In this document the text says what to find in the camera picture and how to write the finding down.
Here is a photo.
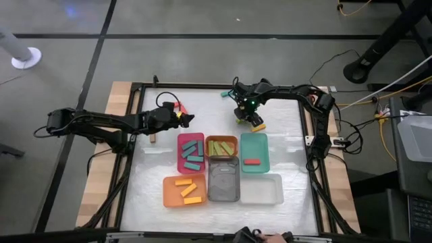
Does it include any grey translucent plastic bin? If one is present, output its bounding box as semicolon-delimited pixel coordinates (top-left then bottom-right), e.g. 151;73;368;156
207;155;241;203

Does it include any clear plastic bin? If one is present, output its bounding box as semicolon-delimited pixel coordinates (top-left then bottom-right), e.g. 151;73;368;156
239;172;285;205

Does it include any yellow power cord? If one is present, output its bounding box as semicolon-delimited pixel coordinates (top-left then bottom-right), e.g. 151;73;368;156
374;113;398;163

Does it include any black stand with round base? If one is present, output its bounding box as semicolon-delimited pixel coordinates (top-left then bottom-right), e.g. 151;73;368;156
343;0;432;84

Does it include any small orange plastic bin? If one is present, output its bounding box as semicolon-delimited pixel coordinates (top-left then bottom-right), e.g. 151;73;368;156
205;134;240;158

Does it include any long yellow floor cable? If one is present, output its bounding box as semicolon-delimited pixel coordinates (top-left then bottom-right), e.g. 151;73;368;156
332;76;432;107

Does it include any large orange plastic bin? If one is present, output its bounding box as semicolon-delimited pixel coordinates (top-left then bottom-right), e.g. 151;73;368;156
162;173;208;208

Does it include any black equipment cart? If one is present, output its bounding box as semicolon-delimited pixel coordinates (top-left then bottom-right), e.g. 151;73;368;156
349;96;432;243

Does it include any black cable bundle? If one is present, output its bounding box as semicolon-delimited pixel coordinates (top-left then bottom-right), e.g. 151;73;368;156
333;116;399;156

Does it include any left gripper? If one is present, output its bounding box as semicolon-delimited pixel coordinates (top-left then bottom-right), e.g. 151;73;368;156
145;101;196;132

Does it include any black keyboard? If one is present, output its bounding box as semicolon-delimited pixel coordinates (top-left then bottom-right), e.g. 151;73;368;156
406;194;432;242

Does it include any black aluminium table frame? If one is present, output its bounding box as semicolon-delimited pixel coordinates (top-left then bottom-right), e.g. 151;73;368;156
76;74;360;243

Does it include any silver mounting bracket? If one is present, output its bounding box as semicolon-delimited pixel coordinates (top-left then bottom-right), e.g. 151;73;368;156
304;134;348;149

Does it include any black tripod leg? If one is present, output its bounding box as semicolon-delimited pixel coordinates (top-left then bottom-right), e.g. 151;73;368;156
396;0;432;58

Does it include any white pole with round base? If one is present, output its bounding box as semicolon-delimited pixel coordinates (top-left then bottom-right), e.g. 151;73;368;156
0;27;43;70

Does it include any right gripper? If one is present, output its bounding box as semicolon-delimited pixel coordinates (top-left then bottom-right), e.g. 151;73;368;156
234;84;266;127

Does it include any white tabletop sheet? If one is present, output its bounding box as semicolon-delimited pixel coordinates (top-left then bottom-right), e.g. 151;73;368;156
119;86;320;236

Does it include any short yellow floor cable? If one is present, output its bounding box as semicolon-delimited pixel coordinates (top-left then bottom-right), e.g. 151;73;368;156
337;0;373;17

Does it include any grey plastic box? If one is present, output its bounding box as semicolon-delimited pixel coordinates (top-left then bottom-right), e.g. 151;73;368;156
397;114;432;163

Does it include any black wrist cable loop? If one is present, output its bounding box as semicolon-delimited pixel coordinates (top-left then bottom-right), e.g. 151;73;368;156
155;91;182;109

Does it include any teal plastic bin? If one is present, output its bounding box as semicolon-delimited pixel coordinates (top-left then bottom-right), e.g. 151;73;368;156
240;132;271;174

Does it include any white floor cable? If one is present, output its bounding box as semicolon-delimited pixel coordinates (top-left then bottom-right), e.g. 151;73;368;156
335;54;432;113

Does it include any pink plastic bin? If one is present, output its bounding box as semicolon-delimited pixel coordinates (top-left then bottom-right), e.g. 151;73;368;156
177;132;207;175

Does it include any black furniture leg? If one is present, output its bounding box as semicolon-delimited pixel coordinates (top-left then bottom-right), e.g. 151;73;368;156
0;143;26;159

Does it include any thin black floor cable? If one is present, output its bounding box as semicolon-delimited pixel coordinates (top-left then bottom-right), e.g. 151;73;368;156
308;49;361;82

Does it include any person's hand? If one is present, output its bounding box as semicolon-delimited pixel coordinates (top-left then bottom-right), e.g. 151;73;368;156
259;232;288;243

